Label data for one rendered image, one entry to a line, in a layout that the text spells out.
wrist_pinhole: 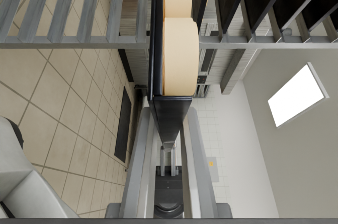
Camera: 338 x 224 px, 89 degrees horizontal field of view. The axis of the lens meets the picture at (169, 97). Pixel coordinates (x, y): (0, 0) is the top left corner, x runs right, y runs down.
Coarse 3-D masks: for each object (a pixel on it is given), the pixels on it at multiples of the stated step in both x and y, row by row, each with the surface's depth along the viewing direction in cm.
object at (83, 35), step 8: (88, 0) 60; (96, 0) 61; (88, 8) 60; (80, 16) 55; (88, 16) 59; (80, 24) 55; (88, 24) 58; (80, 32) 55; (88, 32) 56; (80, 40) 55; (88, 40) 55
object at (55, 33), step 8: (64, 0) 61; (56, 8) 57; (64, 8) 60; (56, 16) 57; (64, 16) 59; (56, 24) 57; (64, 24) 57; (48, 32) 53; (56, 32) 56; (56, 40) 55
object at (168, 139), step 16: (160, 0) 7; (160, 16) 7; (160, 32) 7; (160, 48) 6; (160, 64) 6; (160, 80) 6; (160, 96) 6; (176, 96) 6; (160, 112) 7; (176, 112) 7; (160, 128) 11; (176, 128) 11
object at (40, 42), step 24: (0, 48) 58; (24, 48) 58; (48, 48) 58; (72, 48) 58; (96, 48) 58; (120, 48) 58; (144, 48) 58; (216, 48) 58; (240, 48) 59; (264, 48) 59
